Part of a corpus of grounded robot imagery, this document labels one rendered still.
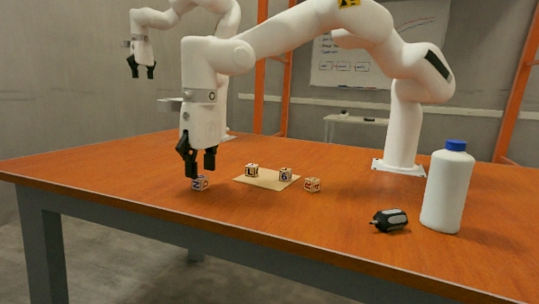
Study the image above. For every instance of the tan square mat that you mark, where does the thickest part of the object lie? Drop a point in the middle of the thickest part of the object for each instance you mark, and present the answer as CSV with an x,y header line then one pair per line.
x,y
267,179

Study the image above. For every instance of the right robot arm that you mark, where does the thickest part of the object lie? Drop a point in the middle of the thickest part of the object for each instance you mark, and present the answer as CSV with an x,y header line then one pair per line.
x,y
226,29

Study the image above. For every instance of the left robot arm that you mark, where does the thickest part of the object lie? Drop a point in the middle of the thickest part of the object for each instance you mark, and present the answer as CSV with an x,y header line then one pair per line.
x,y
369,25

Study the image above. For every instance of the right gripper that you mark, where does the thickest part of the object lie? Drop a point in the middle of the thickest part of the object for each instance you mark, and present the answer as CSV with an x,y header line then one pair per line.
x,y
141,54

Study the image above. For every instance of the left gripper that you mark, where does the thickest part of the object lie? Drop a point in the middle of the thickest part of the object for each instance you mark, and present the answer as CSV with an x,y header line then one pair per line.
x,y
203,130

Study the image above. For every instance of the white plastic bottle with blue cap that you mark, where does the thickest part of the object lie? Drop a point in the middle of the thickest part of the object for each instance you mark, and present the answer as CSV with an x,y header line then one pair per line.
x,y
448,181

